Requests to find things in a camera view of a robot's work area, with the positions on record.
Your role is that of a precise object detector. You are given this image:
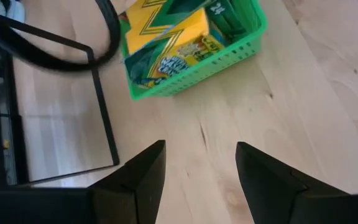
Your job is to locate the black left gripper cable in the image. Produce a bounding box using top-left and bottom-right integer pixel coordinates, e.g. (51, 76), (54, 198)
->
(0, 0), (121, 73)

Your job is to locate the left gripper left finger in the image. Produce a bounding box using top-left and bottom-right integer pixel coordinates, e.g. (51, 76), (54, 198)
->
(88, 139), (167, 224)

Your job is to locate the green plastic basket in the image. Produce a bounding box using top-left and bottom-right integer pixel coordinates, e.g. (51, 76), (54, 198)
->
(118, 0), (269, 101)

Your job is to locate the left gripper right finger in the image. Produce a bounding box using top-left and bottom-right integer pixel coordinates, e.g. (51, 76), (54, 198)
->
(235, 141), (308, 224)

